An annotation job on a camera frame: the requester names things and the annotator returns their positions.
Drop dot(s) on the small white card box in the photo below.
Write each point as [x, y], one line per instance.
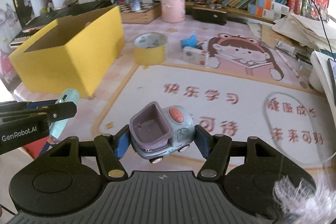
[195, 54]

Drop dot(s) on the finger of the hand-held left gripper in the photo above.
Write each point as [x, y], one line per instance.
[63, 111]
[15, 106]

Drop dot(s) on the wooden chessboard box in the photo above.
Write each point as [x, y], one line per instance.
[143, 14]

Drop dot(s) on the red paper bag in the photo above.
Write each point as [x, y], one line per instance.
[39, 145]

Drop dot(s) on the black brown case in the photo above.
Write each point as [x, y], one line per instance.
[210, 15]

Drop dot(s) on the white fuzzy tuft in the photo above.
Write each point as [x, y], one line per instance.
[294, 197]

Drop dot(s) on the yellow tape roll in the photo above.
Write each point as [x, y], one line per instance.
[149, 56]

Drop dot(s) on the small blue plastic toy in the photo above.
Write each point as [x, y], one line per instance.
[189, 41]

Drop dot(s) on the grey purple toy car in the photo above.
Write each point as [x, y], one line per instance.
[162, 132]

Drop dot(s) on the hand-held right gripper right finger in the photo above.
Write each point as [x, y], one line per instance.
[203, 142]

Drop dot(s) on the pink cartoon humidifier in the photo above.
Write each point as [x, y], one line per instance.
[172, 6]

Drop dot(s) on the yellow cardboard box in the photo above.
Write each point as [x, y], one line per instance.
[65, 69]

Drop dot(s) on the blue orange medicine box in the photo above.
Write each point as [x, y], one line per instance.
[262, 11]
[273, 5]

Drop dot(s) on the stack of papers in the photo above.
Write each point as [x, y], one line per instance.
[302, 29]

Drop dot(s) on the white phone stand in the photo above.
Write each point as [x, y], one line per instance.
[319, 71]

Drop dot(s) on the mint green correction tape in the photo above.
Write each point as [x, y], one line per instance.
[70, 95]

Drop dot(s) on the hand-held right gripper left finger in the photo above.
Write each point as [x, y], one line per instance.
[122, 144]

